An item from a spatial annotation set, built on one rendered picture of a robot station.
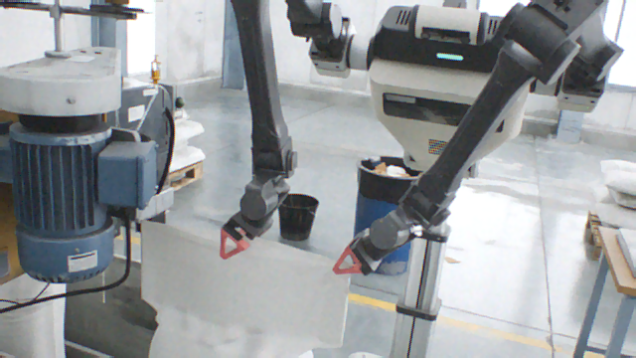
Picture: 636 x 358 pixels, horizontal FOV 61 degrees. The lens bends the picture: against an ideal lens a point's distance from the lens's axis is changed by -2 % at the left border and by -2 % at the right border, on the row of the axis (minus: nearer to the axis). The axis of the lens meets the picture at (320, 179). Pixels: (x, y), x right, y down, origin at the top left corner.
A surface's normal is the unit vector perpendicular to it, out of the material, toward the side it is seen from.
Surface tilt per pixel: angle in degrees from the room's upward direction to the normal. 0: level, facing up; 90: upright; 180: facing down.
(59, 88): 91
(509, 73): 102
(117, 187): 90
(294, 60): 90
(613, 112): 90
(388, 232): 79
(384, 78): 40
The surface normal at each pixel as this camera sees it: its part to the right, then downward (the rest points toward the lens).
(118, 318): -0.33, 0.25
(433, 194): -0.71, 0.35
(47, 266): 0.04, 0.33
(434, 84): -0.14, -0.57
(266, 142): -0.30, 0.58
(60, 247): 0.30, 0.35
